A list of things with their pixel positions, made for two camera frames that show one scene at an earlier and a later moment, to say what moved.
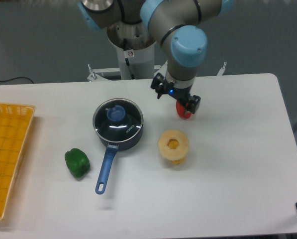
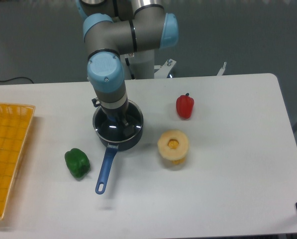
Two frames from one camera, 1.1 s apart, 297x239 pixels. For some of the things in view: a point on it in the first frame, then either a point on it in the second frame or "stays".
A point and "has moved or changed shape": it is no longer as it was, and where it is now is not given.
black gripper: (162, 86) → (117, 114)
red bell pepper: (180, 110) stays
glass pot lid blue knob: (116, 112) has moved or changed shape
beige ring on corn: (173, 154) stays
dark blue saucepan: (118, 122) stays
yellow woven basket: (9, 127) stays
